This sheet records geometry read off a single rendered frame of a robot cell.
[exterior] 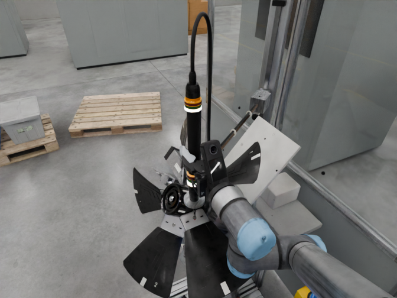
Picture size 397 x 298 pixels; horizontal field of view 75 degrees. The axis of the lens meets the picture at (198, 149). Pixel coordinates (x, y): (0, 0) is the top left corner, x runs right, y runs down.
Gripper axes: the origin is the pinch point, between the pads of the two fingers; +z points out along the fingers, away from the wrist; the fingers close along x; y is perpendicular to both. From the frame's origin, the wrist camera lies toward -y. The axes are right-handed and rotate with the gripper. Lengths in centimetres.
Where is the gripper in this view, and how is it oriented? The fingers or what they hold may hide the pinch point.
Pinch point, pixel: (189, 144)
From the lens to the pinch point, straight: 74.7
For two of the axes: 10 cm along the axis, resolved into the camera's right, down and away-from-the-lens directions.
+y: 0.0, 8.0, 6.1
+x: 9.0, -2.6, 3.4
